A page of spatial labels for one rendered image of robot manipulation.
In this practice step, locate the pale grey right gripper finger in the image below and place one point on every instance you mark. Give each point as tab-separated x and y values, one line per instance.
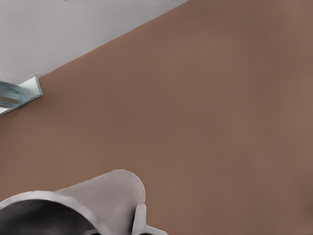
140	220

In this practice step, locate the white IKEA cup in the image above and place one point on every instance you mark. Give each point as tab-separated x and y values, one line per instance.
105	195

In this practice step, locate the silver frame post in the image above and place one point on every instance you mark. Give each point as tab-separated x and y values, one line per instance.
22	94

